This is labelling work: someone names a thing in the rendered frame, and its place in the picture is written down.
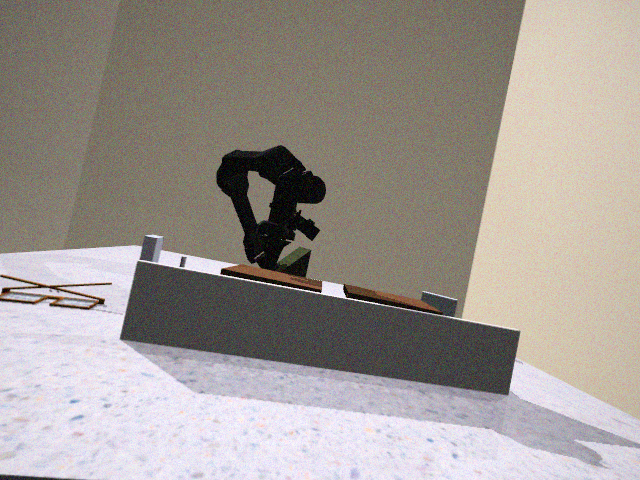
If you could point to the brown-framed glasses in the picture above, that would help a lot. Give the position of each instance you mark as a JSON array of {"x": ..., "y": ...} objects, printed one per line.
[{"x": 24, "y": 297}]

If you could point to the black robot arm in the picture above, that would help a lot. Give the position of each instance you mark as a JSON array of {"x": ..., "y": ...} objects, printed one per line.
[{"x": 295, "y": 186}]

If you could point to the white rectangular block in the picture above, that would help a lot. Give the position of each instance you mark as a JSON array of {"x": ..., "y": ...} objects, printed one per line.
[
  {"x": 151, "y": 249},
  {"x": 444, "y": 304}
]

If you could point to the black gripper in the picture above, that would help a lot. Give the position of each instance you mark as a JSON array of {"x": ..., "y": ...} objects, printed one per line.
[{"x": 277, "y": 229}]

